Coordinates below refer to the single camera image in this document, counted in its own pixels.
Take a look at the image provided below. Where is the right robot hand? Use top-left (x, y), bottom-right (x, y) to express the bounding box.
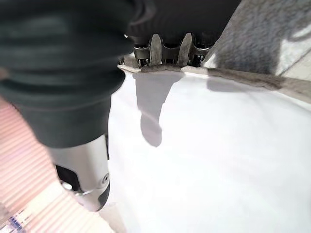
top-left (0, 0), bottom-right (242, 212)

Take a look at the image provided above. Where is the grey fleece blanket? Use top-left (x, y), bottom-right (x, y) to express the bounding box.
top-left (118, 0), bottom-right (311, 98)

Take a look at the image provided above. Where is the pink striped bed cover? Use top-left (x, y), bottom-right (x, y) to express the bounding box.
top-left (0, 96), bottom-right (126, 233)

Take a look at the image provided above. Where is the white bed sheet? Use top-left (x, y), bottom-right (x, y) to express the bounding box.
top-left (98, 52), bottom-right (311, 233)

